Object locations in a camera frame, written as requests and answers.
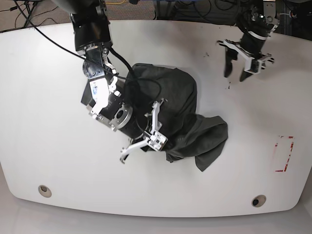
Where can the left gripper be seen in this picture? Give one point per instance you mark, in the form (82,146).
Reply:
(249,47)

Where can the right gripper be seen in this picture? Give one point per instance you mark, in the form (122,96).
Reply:
(142,129)

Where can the dark grey t-shirt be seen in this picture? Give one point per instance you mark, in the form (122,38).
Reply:
(189,134)

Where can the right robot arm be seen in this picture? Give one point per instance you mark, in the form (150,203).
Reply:
(113,92)

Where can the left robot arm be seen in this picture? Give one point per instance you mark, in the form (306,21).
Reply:
(257,23)

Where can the left table grommet hole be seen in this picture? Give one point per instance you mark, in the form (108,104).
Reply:
(44,191)

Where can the table grommet hole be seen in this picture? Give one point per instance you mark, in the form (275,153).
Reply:
(44,191)
(259,201)

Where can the red tape rectangle marking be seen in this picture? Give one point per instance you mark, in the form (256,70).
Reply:
(282,153)

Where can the right table grommet hole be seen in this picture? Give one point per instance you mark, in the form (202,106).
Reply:
(259,201)

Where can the black tripod stand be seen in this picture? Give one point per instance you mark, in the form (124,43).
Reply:
(29,7)

